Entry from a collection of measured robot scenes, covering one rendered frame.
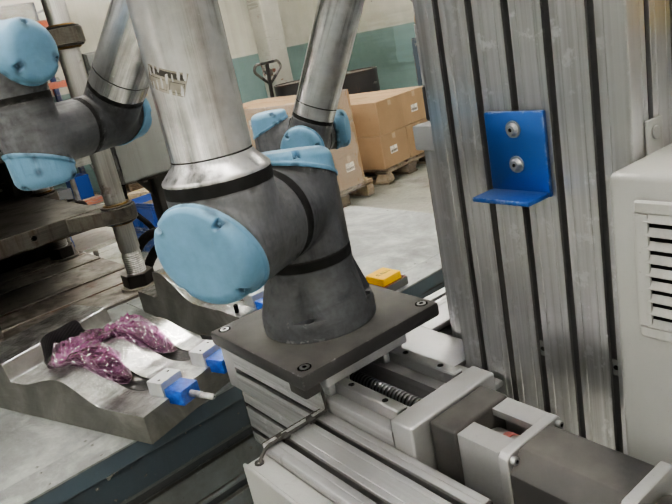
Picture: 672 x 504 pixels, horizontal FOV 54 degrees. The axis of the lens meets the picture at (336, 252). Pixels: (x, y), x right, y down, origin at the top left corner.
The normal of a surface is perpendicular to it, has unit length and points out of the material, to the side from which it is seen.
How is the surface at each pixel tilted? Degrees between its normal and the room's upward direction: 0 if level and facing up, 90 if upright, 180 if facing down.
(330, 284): 72
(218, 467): 90
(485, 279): 90
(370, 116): 90
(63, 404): 90
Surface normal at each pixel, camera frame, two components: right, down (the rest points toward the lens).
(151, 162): 0.65, 0.11
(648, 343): -0.77, 0.34
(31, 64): 0.88, -0.03
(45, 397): -0.51, 0.37
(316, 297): 0.05, 0.00
